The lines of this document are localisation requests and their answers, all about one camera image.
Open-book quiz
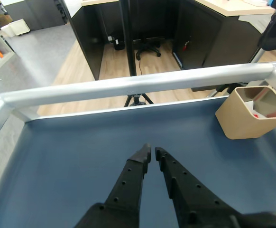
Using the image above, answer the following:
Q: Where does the silver metal cart frame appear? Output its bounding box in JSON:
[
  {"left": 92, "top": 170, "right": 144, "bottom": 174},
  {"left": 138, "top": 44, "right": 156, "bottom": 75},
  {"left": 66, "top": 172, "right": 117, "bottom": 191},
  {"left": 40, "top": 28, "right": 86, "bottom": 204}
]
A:
[{"left": 0, "top": 61, "right": 276, "bottom": 155}]

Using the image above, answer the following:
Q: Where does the beige box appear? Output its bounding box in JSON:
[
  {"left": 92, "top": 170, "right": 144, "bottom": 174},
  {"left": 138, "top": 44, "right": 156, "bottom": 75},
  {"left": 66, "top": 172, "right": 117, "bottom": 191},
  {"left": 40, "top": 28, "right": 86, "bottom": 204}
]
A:
[{"left": 215, "top": 85, "right": 276, "bottom": 140}]

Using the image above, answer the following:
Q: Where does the blue grey table mat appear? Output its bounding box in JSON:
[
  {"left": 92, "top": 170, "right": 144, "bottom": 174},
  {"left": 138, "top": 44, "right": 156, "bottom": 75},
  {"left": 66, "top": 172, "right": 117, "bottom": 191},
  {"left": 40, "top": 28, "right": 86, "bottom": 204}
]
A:
[{"left": 0, "top": 95, "right": 276, "bottom": 228}]

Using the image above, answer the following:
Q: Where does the black floor cable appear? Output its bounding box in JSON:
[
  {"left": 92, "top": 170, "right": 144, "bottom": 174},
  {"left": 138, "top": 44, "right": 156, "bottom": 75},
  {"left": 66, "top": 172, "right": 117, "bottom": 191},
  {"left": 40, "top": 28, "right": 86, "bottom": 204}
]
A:
[{"left": 137, "top": 56, "right": 144, "bottom": 76}]

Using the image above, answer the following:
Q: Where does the grey cabinet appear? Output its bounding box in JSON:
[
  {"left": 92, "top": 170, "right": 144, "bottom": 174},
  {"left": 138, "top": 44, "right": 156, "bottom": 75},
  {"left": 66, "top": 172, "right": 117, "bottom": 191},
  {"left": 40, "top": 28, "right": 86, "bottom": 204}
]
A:
[{"left": 2, "top": 0, "right": 65, "bottom": 31}]

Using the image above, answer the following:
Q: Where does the black logitech webcam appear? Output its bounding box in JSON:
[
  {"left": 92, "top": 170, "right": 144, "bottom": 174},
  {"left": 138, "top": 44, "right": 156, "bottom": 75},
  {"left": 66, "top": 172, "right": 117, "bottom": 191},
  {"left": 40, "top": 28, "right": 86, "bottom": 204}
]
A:
[{"left": 258, "top": 0, "right": 276, "bottom": 51}]

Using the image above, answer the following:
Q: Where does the black office chair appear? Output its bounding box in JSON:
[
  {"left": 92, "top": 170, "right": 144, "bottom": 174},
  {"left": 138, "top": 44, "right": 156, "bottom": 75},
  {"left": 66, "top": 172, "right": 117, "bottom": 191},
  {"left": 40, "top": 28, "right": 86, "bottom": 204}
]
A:
[{"left": 135, "top": 33, "right": 162, "bottom": 60}]

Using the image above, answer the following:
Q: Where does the black tripod stand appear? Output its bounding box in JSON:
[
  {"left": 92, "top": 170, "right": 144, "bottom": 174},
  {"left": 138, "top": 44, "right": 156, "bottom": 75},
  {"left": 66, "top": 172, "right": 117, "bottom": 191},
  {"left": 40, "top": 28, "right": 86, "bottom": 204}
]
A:
[{"left": 119, "top": 0, "right": 155, "bottom": 108}]

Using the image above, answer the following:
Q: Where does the black box white label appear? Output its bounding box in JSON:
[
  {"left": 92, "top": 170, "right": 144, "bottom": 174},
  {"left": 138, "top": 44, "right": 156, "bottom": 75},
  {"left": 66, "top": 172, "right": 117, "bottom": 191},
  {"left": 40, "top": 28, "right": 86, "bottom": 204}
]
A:
[{"left": 107, "top": 35, "right": 126, "bottom": 51}]

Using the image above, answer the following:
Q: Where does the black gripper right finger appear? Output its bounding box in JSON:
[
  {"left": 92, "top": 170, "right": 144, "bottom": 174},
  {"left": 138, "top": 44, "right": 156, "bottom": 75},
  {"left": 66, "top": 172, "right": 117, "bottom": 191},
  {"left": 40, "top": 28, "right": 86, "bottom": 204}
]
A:
[{"left": 155, "top": 147, "right": 242, "bottom": 228}]

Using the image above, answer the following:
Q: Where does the black desk beige top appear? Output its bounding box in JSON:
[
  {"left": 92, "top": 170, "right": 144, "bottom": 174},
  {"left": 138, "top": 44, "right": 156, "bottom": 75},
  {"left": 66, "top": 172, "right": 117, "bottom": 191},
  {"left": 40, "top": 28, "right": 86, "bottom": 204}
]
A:
[{"left": 64, "top": 0, "right": 276, "bottom": 80}]

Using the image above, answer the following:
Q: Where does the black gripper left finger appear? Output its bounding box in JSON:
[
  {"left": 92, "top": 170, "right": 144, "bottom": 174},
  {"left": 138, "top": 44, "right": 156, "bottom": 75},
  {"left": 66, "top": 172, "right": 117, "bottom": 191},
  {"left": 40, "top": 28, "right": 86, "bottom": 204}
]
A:
[{"left": 74, "top": 143, "right": 152, "bottom": 228}]

